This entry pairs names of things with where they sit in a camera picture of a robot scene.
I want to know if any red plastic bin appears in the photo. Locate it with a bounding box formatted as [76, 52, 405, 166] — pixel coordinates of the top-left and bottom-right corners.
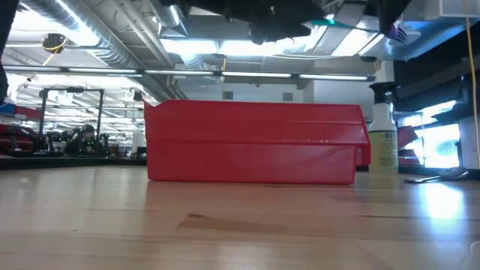
[143, 99, 372, 185]

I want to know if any white ceiling access point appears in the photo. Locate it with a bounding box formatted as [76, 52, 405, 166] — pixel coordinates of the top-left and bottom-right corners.
[389, 28, 423, 47]

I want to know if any red background shelf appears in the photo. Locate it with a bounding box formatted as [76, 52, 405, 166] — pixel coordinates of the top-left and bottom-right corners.
[0, 100, 42, 151]

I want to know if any long ceiling light tube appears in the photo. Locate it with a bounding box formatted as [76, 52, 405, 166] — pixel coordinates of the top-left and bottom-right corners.
[0, 65, 376, 83]

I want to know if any black background desk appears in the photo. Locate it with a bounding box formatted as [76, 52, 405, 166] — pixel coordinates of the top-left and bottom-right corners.
[393, 33, 480, 125]

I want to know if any spray bottle with yellow label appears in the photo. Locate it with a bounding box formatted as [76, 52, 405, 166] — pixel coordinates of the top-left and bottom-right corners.
[367, 82, 399, 174]

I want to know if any thin yellow hanging cable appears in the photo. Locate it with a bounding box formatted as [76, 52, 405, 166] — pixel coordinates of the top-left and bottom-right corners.
[463, 0, 480, 170]

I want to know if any black metal table frame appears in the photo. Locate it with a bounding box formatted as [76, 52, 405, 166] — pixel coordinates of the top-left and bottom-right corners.
[0, 155, 480, 176]

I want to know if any black background robot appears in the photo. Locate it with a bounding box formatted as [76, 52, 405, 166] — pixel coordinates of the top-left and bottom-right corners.
[46, 127, 110, 157]

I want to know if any red background bin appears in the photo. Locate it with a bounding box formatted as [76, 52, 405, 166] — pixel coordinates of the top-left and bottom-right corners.
[397, 125, 419, 166]

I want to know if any black ceiling camera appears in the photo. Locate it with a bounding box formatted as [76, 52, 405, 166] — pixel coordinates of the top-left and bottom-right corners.
[40, 32, 68, 54]

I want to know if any silver ventilation duct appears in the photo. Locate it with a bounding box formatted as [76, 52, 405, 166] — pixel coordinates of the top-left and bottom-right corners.
[20, 0, 188, 101]

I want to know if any black background station frame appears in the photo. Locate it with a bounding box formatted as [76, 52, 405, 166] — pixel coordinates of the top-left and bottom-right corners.
[37, 86, 106, 151]

